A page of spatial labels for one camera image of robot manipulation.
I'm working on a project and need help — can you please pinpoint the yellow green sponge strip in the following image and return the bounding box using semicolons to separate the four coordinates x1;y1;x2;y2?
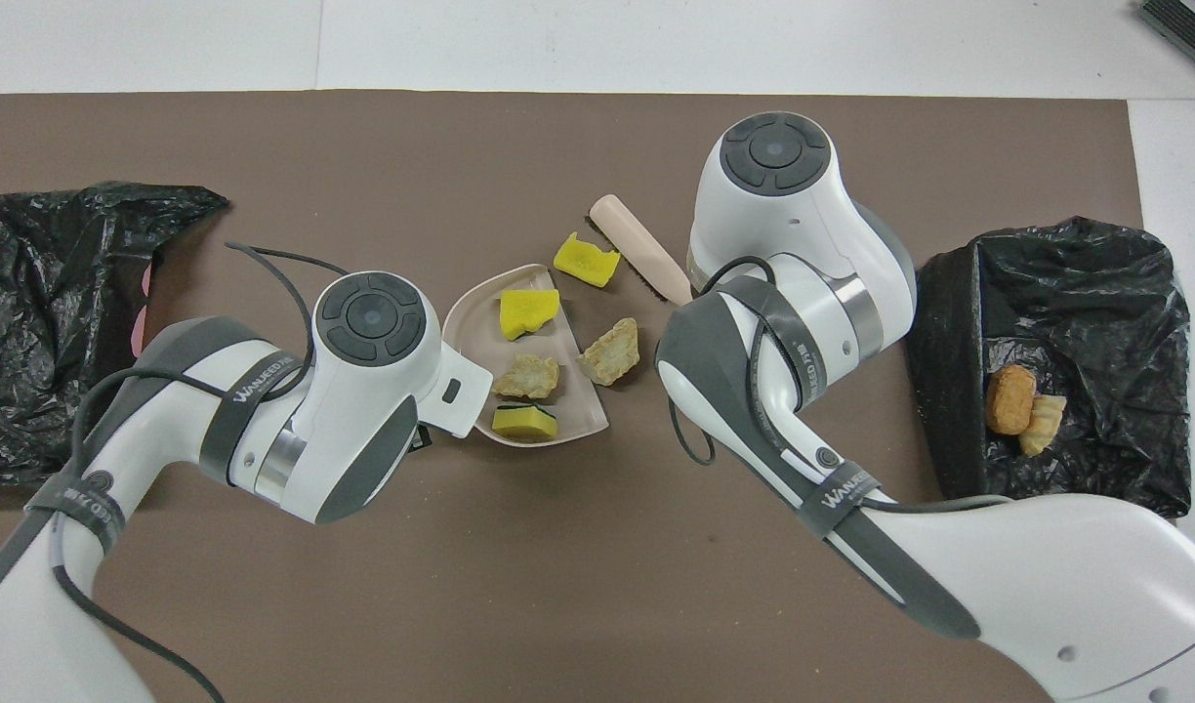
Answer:
490;403;560;439

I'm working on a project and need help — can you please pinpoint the beige plastic dustpan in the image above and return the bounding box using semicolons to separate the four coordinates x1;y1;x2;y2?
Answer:
441;263;610;448

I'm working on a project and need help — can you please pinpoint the orange layered sponge chunk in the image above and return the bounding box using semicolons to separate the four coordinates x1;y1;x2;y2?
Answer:
491;353;562;400

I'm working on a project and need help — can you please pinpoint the yellow green sponge piece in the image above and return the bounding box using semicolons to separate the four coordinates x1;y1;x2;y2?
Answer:
499;288;562;342

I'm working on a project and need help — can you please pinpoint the pale beige sponge chunk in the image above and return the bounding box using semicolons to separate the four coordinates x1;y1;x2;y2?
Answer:
576;317;641;387

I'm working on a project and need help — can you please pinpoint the jagged yellow green sponge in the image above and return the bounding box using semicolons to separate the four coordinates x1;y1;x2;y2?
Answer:
553;231;623;289

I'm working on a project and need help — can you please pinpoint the beige hand brush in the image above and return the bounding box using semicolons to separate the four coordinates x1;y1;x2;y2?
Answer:
588;194;694;306

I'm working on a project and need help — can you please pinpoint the orange brown sponge chunk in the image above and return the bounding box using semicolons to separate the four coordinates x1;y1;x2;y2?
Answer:
984;364;1038;436

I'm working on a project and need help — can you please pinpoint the pale orange sponge chunk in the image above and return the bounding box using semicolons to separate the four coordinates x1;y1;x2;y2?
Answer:
1018;393;1069;458

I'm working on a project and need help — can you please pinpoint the pink bin under bag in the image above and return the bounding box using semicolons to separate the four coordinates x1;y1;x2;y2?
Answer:
129;264;155;360

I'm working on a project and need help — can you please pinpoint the torn black bag lined bin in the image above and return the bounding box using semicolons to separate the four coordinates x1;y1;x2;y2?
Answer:
0;181;231;486

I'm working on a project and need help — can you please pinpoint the brown table mat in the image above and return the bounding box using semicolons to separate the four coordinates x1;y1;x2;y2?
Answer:
0;91;1195;703

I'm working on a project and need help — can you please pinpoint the dark ribbed panel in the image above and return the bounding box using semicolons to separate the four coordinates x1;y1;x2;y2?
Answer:
1136;0;1195;84

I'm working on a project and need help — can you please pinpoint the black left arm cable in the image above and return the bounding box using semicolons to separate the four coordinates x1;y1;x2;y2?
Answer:
51;241;350;703

